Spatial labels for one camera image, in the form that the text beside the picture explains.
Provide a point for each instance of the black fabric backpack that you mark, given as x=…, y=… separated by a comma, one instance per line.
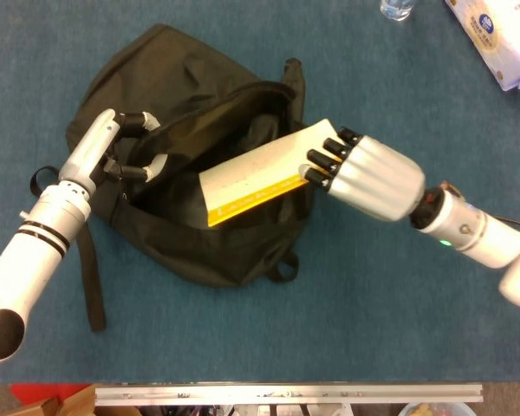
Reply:
x=225, y=242

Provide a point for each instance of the red object under table edge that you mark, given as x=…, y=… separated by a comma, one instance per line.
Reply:
x=43, y=390

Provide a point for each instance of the clear plastic water bottle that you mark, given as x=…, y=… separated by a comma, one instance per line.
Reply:
x=396, y=8

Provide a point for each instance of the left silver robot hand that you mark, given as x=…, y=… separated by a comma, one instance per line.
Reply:
x=86, y=151

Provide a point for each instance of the aluminium profile rail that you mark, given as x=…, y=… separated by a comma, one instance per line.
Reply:
x=286, y=394

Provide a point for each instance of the yellow and white Lexicon book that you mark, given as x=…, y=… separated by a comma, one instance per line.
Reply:
x=260, y=169

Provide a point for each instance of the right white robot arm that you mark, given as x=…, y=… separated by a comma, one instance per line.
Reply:
x=481, y=234

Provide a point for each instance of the white and purple tissue pack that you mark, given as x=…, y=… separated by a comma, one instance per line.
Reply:
x=498, y=39

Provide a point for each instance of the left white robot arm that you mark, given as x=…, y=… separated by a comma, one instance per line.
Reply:
x=34, y=255

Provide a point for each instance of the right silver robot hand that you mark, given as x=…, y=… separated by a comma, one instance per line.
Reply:
x=377, y=177

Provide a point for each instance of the light blue bowl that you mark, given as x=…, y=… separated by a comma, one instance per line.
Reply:
x=433, y=410

